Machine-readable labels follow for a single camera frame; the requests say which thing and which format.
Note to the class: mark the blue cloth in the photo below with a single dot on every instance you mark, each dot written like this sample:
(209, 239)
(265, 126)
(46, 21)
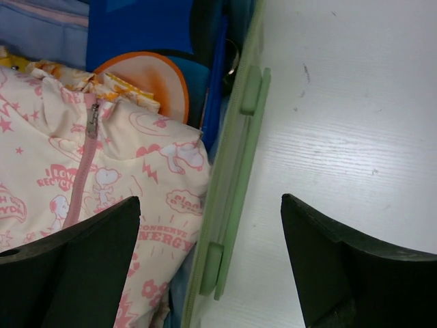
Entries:
(52, 30)

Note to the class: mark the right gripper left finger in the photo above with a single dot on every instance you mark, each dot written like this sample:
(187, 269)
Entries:
(74, 277)

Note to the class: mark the pink patterned garment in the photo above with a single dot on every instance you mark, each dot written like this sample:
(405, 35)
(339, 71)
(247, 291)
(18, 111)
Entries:
(68, 154)

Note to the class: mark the blue orange ear print bag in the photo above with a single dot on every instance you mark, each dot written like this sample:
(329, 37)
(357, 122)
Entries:
(202, 38)

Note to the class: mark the green suitcase blue lining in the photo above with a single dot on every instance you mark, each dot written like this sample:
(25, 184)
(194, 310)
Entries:
(203, 275)

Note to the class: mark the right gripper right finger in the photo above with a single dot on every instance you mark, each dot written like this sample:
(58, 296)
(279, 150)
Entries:
(345, 278)

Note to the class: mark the orange patterned garment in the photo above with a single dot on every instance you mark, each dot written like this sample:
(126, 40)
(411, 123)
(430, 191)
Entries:
(106, 86)

